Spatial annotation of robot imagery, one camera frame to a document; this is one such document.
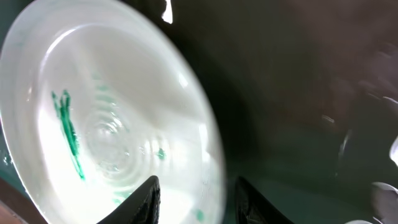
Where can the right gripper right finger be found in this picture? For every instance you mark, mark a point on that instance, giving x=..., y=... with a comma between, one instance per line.
x=251, y=207

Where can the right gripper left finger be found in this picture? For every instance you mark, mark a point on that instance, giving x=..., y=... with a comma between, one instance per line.
x=141, y=207

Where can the white plate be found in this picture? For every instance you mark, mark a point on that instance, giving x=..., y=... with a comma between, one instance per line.
x=95, y=99

